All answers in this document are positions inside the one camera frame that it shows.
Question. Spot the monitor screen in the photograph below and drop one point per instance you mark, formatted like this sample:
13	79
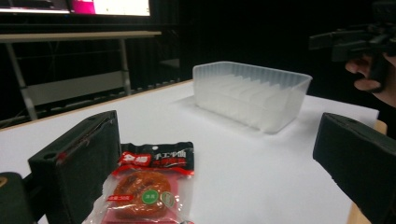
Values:
74	6

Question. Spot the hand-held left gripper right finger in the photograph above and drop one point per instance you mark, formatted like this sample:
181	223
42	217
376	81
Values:
361	161

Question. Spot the red and black snack packet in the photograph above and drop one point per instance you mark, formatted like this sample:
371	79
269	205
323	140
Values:
146	189

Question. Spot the translucent plastic container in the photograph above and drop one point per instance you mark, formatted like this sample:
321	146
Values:
252	93

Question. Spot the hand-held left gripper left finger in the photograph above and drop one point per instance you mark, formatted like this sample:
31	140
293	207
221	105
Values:
77	165

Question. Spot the metal frame side table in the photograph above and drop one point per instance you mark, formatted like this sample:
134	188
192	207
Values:
71	62

